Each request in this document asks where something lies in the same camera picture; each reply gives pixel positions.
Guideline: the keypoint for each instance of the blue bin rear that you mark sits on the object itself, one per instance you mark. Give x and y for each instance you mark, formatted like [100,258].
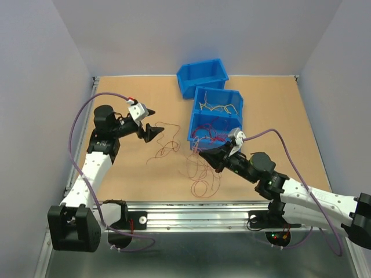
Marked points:
[209,73]

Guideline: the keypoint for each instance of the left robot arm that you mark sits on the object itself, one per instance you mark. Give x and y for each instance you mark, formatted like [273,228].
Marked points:
[78,222]

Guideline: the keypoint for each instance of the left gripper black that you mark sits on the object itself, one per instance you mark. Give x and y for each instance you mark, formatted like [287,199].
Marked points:
[149,132]

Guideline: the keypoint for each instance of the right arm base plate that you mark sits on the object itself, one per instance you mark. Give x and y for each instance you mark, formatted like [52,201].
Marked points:
[277,230]

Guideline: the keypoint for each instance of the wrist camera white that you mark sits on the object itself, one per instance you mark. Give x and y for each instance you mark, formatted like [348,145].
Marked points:
[236,137]
[137,110]

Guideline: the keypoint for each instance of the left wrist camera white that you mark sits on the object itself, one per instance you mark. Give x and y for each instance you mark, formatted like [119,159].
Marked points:
[137,110]

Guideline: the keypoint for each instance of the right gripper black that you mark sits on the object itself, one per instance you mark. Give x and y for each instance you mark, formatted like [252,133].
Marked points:
[215,156]

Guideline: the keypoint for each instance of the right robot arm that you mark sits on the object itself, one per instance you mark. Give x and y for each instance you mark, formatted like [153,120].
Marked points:
[291,201]

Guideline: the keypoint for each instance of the aluminium rail frame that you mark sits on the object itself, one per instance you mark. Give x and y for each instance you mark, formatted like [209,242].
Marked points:
[196,220]

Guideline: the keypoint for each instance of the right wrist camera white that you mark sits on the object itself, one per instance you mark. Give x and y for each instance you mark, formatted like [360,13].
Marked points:
[236,137]

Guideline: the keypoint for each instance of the blue bin double front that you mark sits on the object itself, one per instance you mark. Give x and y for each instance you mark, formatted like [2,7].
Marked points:
[214,114]

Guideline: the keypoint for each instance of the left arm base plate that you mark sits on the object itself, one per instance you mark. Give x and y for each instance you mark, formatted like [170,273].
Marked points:
[134,221]

